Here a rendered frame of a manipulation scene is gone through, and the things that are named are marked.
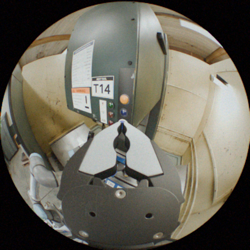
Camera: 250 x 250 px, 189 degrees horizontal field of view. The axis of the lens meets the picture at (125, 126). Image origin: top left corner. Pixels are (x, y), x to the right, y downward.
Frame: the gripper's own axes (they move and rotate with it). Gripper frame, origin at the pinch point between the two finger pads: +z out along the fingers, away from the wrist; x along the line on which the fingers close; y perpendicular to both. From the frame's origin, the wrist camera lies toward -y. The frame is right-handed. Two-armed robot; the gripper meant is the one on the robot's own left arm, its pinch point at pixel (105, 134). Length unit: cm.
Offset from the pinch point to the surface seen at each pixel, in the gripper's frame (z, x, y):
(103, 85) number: -17, 26, -43
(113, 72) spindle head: -16, 30, -47
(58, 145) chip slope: -50, -83, 47
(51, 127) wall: -49, -92, 15
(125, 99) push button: -16, 34, -39
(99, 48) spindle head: -17, 23, -57
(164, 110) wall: 87, 21, -5
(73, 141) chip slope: -19, -80, 51
